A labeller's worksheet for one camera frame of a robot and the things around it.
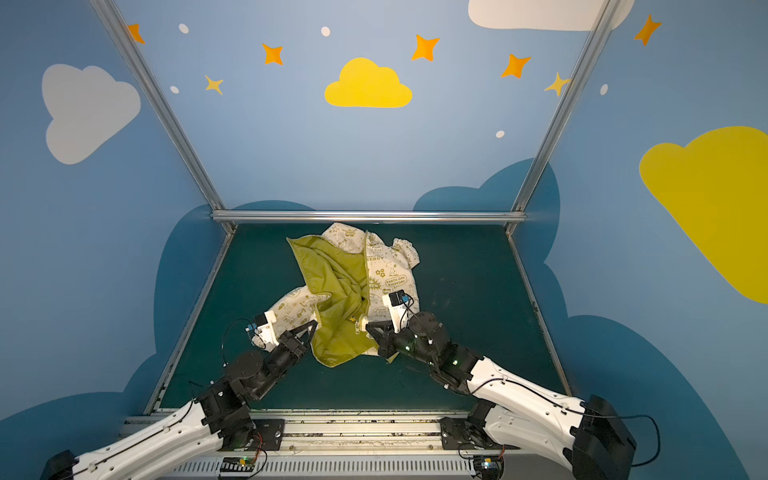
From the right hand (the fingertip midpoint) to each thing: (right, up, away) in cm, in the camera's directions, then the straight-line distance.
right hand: (369, 324), depth 73 cm
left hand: (-13, 0, 0) cm, 13 cm away
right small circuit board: (+30, -36, +1) cm, 46 cm away
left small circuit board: (-32, -34, -1) cm, 47 cm away
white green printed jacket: (-6, +12, +32) cm, 34 cm away
